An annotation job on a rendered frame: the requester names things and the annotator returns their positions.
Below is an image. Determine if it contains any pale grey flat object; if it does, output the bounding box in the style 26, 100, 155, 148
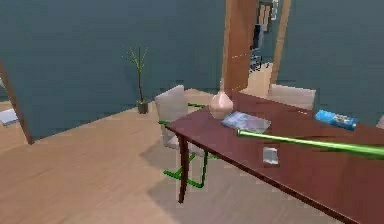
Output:
0, 108, 19, 127

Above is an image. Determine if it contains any thin green house plant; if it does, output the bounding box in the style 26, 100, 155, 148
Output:
125, 46, 150, 115

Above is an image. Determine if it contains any brown wooden room door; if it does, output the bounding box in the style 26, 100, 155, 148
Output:
221, 0, 259, 98

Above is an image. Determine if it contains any pink round vase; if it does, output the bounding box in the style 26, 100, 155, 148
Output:
208, 78, 234, 120

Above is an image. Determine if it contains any blue rectangular box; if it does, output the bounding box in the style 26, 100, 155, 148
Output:
314, 109, 359, 131

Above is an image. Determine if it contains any green baseball bat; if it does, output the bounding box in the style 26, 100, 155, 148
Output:
236, 129, 384, 160

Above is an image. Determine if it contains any dark red wooden table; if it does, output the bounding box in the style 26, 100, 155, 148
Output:
165, 92, 384, 224

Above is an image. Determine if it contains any blue grey magazine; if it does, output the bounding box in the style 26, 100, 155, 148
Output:
220, 110, 272, 134

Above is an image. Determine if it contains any small grey square object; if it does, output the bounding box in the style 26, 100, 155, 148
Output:
262, 146, 280, 166

